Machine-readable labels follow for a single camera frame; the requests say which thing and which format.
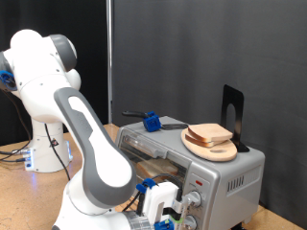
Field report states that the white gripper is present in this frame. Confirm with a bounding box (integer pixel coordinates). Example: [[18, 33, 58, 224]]
[[142, 181, 195, 226]]

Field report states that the silver oven knob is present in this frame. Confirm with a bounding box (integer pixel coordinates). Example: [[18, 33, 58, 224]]
[[183, 215, 198, 230], [186, 191, 202, 209]]

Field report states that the white bread slice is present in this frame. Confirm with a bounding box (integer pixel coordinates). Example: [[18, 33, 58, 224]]
[[184, 133, 226, 150], [187, 123, 234, 144], [136, 158, 179, 180]]

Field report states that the glass oven door with handle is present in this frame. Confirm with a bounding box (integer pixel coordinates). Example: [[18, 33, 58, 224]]
[[116, 128, 193, 221]]

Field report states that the metal spatula with blue block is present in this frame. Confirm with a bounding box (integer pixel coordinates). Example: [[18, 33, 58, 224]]
[[121, 110, 190, 133]]

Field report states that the silver toaster oven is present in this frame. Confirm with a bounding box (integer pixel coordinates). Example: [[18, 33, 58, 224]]
[[115, 115, 266, 230]]

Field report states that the wooden cutting board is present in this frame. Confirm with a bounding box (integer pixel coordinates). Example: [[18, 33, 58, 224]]
[[180, 127, 238, 163]]

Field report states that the black metal bookend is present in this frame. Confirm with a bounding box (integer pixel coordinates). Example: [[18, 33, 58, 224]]
[[220, 84, 250, 153]]

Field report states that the vertical metal pole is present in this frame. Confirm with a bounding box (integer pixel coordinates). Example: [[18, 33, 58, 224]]
[[106, 0, 115, 125]]

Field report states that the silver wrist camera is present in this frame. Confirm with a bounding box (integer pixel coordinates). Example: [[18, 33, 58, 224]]
[[171, 191, 194, 230]]

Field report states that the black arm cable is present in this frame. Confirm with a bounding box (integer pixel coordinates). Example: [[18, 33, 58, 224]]
[[0, 89, 184, 213]]

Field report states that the black base cable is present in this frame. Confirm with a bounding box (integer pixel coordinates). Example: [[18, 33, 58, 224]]
[[0, 156, 29, 164], [0, 147, 32, 157]]

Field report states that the blue coiled cable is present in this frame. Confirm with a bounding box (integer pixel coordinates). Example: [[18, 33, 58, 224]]
[[0, 70, 16, 91]]

